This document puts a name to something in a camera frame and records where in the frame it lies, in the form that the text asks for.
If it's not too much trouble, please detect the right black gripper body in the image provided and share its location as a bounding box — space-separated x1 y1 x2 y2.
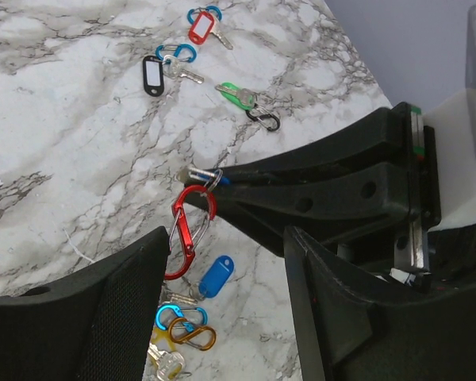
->
336 110 476 294

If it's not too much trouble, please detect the silver key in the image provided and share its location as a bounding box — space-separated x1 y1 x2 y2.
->
212 29 233 50
236 88 257 110
163 55 205 84
148 343 186 381
176 167 224 191

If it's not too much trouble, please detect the red S carabiner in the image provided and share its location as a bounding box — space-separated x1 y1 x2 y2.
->
164 185 217 281

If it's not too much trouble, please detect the red key tag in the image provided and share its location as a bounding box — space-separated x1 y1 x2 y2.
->
188 11 215 44

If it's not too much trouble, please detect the black key tag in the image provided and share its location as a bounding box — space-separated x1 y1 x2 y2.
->
142 56 164 97

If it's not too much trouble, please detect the silver key on yellow tag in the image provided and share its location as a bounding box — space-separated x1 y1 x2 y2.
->
148 343 186 381

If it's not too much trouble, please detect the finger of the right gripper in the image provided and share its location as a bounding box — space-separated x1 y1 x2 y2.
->
212 162 417 256
223 102 420 186

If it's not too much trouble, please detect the orange blue carabiner cluster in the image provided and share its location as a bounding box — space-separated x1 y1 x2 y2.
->
155 303 217 352

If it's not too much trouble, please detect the silver key on black tag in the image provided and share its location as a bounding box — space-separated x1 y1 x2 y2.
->
163 55 205 84

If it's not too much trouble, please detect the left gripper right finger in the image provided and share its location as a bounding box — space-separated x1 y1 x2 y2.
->
283 226 476 380

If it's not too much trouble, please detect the yellow key tag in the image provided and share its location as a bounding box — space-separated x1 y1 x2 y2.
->
150 326 176 352

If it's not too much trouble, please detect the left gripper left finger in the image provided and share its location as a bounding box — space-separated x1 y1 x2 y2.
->
0 227 170 380

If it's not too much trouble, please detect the black S carabiner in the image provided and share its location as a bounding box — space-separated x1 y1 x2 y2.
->
245 104 281 132

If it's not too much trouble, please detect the silver key on green tag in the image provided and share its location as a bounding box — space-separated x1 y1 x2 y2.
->
236 88 257 110

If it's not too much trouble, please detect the green key tag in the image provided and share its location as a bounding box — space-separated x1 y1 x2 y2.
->
215 82 251 110

